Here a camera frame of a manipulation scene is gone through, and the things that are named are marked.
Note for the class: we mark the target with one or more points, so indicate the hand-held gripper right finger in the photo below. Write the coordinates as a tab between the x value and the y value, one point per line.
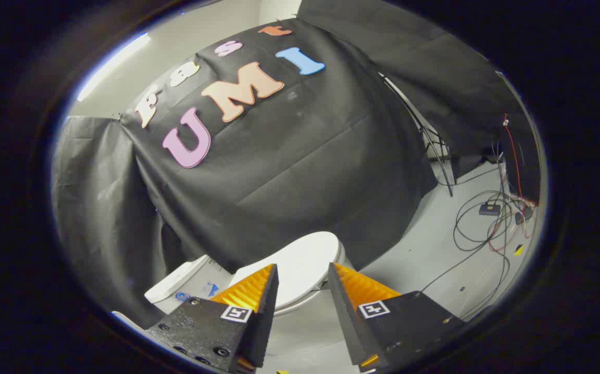
349	322

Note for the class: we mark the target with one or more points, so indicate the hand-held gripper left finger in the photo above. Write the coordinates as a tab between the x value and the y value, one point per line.
263	322

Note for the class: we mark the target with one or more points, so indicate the white toilet tank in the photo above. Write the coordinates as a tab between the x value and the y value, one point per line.
186	283

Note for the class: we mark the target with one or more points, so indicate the black backdrop cloth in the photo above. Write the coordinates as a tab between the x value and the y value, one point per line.
289	166

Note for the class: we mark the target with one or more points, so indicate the black power adapter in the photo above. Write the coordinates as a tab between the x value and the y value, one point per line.
489	209

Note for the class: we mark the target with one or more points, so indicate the yellow floor tape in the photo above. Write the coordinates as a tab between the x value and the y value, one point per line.
519	250

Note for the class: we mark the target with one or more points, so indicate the plain black cloth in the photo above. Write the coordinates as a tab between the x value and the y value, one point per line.
103	208
424	67

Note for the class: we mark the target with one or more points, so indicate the dark upright panel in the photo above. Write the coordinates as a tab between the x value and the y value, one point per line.
526	166

